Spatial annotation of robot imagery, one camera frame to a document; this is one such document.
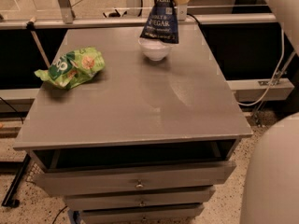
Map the grey drawer cabinet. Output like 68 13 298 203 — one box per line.
14 23 251 224

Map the white cable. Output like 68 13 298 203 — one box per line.
236 28 286 107

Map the white bowl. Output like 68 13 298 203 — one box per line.
138 38 172 62

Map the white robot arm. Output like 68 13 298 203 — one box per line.
239 0 299 224

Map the metal frame rail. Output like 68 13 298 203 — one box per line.
0 13 277 30

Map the blue chip bag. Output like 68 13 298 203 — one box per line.
140 0 178 44

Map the green chip bag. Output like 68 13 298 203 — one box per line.
35 47 106 90

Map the black floor stand bar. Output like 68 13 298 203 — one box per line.
1 154 31 208

